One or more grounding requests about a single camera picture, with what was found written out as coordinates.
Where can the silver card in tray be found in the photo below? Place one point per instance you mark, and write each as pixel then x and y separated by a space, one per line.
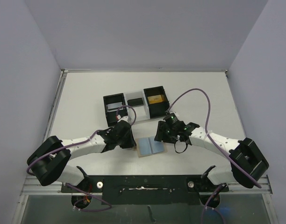
pixel 114 106

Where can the gold credit card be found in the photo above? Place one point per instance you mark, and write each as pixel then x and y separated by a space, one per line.
pixel 156 99

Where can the black right tray compartment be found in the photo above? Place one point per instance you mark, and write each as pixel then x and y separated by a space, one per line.
pixel 157 110

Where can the white middle tray compartment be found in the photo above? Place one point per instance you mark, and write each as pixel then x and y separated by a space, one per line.
pixel 142 112

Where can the black card in tray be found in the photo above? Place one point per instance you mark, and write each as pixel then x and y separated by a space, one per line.
pixel 135 102

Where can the black left tray compartment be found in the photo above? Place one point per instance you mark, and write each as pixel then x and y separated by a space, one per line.
pixel 111 116

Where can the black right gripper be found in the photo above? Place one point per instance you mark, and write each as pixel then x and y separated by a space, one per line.
pixel 161 131

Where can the black tray compartment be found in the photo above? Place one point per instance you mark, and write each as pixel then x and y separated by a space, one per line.
pixel 157 110
pixel 111 116

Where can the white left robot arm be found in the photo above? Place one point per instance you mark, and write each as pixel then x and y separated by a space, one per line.
pixel 49 163

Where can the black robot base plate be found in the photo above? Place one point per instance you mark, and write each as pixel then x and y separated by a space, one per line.
pixel 151 189

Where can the aluminium table edge rail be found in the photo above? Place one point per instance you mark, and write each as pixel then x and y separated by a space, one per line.
pixel 55 104

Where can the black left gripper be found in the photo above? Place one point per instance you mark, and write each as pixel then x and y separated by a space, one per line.
pixel 131 143

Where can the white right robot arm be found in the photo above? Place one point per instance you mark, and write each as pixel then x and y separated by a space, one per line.
pixel 246 162

